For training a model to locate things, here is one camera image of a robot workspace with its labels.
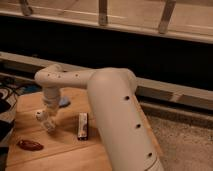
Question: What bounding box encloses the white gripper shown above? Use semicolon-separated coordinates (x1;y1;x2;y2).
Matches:
35;87;61;133

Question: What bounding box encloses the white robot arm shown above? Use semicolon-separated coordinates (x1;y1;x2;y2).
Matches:
35;64;164;171

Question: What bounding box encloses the blue object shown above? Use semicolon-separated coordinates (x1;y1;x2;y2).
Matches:
59;96;71;108

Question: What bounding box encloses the dark red object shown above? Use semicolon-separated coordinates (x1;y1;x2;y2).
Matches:
17;140;44;151

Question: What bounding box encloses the left chair leg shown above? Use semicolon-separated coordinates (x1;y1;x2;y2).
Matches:
19;0;33;16

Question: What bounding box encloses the chair leg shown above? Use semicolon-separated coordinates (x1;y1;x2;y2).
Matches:
19;0;33;16
98;0;108;26
158;0;176;34

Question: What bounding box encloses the middle chair leg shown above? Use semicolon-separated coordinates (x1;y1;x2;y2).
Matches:
98;0;108;26

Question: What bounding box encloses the right chair leg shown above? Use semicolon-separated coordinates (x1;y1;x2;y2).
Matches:
158;0;176;34

